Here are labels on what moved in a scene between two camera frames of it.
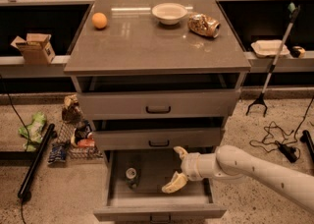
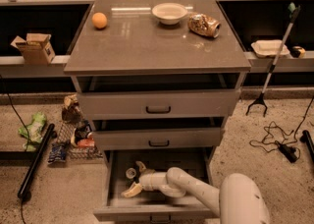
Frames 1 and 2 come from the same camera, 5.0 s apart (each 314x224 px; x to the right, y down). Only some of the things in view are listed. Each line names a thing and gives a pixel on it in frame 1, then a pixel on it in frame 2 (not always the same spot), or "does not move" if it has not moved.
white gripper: x=190 y=166 -> x=146 y=179
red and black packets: x=82 y=135 does not move
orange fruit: x=99 y=20 does not move
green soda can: x=132 y=177 does not move
